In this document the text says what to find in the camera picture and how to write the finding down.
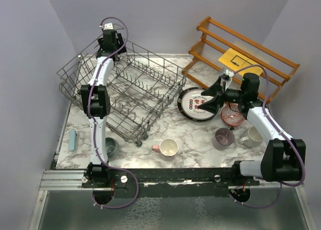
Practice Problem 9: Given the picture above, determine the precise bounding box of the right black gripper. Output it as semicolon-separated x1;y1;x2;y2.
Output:
199;76;245;114

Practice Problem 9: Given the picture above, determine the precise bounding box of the purple mug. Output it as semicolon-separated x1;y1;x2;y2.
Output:
212;127;235;150

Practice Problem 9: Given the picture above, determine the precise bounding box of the pink cream mug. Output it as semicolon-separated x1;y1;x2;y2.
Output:
151;138;179;160

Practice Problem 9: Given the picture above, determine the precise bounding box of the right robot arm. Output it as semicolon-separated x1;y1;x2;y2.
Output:
199;73;306;186

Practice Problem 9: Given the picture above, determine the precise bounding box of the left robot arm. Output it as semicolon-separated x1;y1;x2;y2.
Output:
80;29;125;187

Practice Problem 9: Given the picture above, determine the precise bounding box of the orange wooden shelf rack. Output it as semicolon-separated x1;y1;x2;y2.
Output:
182;16;300;103

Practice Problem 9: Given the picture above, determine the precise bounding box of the black rimmed printed plate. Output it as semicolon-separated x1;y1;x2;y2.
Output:
177;87;217;122

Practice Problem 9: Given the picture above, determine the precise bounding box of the red patterned glass bowl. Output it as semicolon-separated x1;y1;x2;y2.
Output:
221;103;245;127

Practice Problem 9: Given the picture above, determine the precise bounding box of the yellow paper card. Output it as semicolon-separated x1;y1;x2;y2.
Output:
218;48;265;81

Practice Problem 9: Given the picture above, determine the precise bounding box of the white grey mug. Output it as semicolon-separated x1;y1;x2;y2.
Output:
238;126;263;148

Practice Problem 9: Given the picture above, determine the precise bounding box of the light blue sponge bar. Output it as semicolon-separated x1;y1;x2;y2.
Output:
68;129;78;152

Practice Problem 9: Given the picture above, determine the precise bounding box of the dark grey mug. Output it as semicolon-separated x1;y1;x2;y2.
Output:
105;137;120;159

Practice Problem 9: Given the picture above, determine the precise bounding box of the black mounting base bar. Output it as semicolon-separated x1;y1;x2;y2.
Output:
82;166;259;198

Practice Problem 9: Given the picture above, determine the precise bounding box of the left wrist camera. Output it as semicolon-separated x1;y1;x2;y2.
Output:
99;23;114;31

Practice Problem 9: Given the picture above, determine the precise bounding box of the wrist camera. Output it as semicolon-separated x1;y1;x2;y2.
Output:
219;68;235;87
99;23;114;31

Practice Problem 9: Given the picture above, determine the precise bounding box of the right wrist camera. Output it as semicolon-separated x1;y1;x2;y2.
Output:
219;68;235;87

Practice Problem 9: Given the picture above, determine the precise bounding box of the grey wire dish rack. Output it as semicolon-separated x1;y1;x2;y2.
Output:
57;35;186;147

